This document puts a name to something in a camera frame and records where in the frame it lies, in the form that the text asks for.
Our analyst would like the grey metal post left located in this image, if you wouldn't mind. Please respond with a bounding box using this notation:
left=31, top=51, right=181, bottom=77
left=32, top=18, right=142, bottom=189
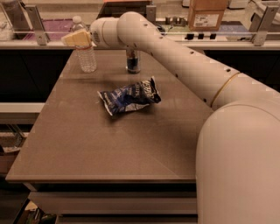
left=25, top=4, right=49, bottom=46

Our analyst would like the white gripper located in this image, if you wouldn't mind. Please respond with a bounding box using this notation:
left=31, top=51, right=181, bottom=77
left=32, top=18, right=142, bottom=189
left=61, top=17, right=120, bottom=48

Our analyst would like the purple mat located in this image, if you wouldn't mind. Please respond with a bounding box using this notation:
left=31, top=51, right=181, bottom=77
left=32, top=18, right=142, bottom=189
left=24, top=18, right=73, bottom=41

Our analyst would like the grey metal post centre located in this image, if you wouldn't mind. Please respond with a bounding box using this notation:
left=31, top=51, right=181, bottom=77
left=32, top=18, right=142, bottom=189
left=146, top=5, right=157, bottom=23

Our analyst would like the grey table base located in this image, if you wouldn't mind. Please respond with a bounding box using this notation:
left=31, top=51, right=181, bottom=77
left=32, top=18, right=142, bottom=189
left=29, top=183, right=198, bottom=222

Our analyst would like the clear plastic water bottle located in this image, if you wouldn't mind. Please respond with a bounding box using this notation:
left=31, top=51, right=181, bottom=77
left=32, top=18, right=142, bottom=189
left=70, top=16, right=97, bottom=73

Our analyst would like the grey metal post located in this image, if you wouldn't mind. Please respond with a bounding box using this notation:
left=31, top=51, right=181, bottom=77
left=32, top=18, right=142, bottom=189
left=25, top=4, right=49, bottom=46
left=252, top=5, right=279, bottom=46
left=146, top=5, right=157, bottom=23

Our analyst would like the silver blue energy drink can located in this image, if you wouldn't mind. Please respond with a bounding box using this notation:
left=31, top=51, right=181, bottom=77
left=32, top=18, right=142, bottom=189
left=126, top=49, right=141, bottom=74

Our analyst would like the grey metal post right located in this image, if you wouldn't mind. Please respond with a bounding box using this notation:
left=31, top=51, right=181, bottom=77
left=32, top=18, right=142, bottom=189
left=252, top=5, right=279, bottom=46

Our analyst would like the blue crumpled chip bag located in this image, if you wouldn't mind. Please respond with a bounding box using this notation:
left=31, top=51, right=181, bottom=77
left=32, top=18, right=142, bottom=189
left=97, top=77, right=161, bottom=116

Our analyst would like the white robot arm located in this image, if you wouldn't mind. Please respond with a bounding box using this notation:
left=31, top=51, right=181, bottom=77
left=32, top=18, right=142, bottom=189
left=62, top=12, right=280, bottom=224

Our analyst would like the dark open tray box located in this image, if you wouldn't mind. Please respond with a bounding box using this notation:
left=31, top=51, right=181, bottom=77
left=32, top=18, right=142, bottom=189
left=97, top=0, right=152, bottom=18

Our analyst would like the cardboard box with label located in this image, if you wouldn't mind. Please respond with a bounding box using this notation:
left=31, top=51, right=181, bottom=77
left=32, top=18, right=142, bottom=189
left=187, top=0, right=228, bottom=31

